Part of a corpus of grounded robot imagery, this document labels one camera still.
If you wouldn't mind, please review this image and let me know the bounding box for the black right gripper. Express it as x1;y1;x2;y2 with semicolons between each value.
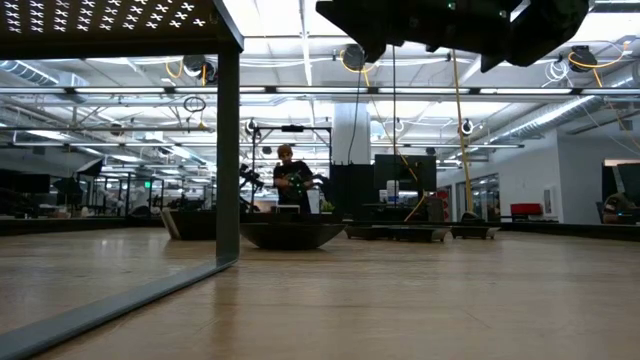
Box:
315;0;454;64

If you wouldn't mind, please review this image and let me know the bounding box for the black flared square plastic plate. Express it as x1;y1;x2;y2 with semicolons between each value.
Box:
239;213;294;226
159;208;219;242
292;213;345;226

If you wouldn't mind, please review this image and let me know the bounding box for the black rounded glossy plastic plate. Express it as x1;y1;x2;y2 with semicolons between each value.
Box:
238;222;347;251

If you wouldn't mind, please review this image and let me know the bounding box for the black monitor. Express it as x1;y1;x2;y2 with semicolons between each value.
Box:
373;153;438;192

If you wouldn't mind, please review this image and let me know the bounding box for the black cabinet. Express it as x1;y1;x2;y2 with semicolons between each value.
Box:
328;163;376;221

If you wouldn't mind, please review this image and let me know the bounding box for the person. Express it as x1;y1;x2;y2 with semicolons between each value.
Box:
272;143;317;216

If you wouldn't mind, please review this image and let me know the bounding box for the grey perforated metal shelf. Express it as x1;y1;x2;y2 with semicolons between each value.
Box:
0;0;245;360

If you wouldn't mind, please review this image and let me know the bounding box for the red storage box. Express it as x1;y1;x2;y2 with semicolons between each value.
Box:
509;202;544;217

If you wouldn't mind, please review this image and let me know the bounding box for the black hanging cable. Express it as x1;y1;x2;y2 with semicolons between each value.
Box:
390;44;399;159

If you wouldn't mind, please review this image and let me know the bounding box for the yellow hanging cable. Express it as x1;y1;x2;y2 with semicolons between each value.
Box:
451;47;482;224

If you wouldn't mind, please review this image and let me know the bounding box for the black camera rig frame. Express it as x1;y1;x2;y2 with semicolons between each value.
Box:
249;124;334;216

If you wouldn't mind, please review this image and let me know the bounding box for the black aluminium table frame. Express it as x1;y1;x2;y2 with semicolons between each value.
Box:
0;213;640;242

